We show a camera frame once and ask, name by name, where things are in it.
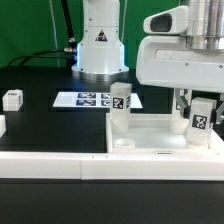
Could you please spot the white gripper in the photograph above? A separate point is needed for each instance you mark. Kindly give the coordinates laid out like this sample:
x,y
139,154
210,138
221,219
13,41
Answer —
x,y
164,61

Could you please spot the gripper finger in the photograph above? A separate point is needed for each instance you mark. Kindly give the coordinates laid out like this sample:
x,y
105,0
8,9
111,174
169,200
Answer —
x,y
218,113

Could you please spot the white square table top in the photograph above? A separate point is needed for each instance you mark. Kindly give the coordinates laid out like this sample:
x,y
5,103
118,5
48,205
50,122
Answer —
x,y
150,134

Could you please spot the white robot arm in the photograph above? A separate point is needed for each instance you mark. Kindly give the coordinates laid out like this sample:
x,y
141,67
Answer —
x,y
100,54

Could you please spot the white U-shaped fence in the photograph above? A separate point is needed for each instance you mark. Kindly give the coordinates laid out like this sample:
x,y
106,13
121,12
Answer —
x,y
110,166

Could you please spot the white marker sheet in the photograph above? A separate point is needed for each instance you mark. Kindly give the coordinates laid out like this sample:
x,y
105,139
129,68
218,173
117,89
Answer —
x,y
89,100

